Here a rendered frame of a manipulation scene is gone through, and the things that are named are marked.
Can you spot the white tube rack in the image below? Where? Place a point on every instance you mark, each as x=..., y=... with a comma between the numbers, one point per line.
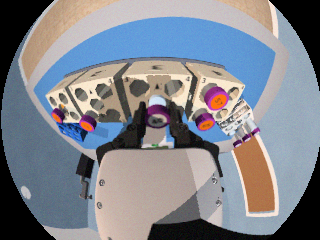
x=240, y=105

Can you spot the blue bench mat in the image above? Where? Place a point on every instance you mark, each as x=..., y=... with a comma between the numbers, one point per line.
x=243, y=56

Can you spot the orange tube with purple cap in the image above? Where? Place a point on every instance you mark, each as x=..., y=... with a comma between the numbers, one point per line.
x=59, y=113

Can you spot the beige sloped box with green button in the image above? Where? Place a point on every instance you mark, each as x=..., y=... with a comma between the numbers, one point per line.
x=155, y=136

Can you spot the blue tube rack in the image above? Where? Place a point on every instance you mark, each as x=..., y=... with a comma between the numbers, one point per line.
x=82, y=133

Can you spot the beige block with holes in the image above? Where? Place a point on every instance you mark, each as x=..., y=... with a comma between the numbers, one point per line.
x=201, y=76
x=59, y=92
x=163, y=78
x=109, y=104

